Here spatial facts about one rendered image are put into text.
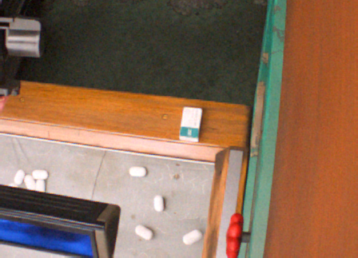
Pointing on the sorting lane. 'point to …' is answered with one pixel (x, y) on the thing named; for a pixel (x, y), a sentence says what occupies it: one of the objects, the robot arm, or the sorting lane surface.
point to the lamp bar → (57, 224)
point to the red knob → (236, 236)
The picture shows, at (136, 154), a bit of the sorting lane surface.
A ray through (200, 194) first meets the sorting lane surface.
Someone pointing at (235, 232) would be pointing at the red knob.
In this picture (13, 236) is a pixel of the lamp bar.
